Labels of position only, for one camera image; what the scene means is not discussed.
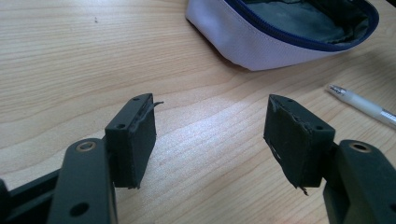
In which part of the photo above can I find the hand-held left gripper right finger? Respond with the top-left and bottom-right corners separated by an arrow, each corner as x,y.
262,93 -> 336,196

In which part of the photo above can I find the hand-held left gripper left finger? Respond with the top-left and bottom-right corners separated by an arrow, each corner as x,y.
104,92 -> 164,189

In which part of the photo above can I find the clear white pen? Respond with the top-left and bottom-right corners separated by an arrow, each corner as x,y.
325,83 -> 396,129

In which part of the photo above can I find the black zippered tool case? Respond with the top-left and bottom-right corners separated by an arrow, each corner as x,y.
185,0 -> 380,72

